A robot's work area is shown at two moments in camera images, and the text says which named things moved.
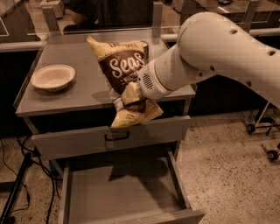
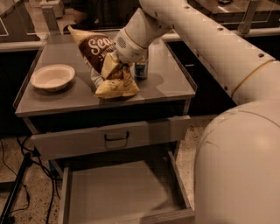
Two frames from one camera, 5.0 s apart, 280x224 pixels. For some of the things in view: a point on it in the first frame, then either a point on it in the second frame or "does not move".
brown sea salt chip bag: [122, 63] → [94, 50]
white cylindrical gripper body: [148, 82] → [129, 49]
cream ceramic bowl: [53, 77] does not move
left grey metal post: [51, 21] does not move
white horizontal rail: [174, 37] does not move
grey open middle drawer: [143, 189] does not move
